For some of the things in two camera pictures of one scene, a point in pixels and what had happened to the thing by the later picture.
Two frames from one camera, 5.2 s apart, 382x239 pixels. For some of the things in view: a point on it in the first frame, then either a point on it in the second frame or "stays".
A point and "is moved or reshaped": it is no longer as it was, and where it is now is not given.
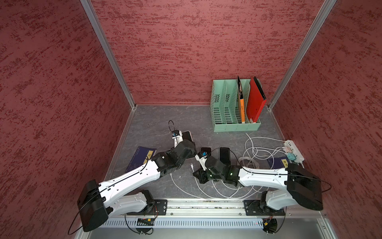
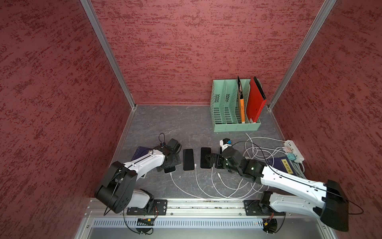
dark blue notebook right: x=278 y=163 stays
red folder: x=255 y=100 stays
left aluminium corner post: x=106 y=46 stays
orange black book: x=241 y=103 stays
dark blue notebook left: x=141 y=155 stays
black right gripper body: x=206 y=176 -> x=221 y=162
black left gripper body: x=192 y=153 -> x=175 y=161
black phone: x=186 y=135 is moved or reshaped
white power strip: x=295 y=150 stays
